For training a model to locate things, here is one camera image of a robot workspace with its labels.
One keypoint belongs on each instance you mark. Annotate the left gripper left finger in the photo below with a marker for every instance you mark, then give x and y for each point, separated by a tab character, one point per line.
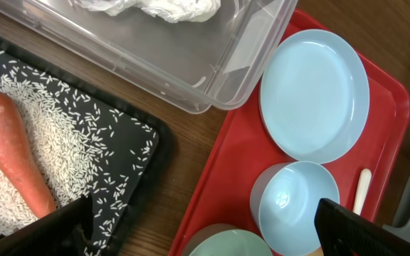
65	231

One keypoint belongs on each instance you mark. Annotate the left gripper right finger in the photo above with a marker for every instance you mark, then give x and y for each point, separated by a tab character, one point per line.
342	232

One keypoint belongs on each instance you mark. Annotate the white plastic spoon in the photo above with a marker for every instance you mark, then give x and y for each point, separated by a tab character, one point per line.
364	181

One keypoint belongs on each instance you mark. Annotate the white rice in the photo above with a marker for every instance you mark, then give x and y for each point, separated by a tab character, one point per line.
82	146

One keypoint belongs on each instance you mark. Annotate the green bowl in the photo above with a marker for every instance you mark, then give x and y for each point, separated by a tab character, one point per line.
225	240

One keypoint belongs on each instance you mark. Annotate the orange carrot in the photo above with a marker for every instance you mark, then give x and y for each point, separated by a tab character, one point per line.
17	163

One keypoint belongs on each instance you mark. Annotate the white tissue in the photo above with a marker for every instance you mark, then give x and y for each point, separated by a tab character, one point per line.
171	11

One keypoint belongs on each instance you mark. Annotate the black waste tray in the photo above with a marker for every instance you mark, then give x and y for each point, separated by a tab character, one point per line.
160	157

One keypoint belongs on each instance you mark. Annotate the small light blue bowl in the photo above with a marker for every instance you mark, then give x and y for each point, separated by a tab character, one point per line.
284	201

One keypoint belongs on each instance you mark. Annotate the red serving tray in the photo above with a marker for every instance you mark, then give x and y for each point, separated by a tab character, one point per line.
243	150

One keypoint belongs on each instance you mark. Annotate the large light blue plate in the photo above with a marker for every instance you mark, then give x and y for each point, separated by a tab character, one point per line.
314	96

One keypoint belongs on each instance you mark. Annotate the clear plastic bin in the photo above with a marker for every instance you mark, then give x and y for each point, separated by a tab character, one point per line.
193	66

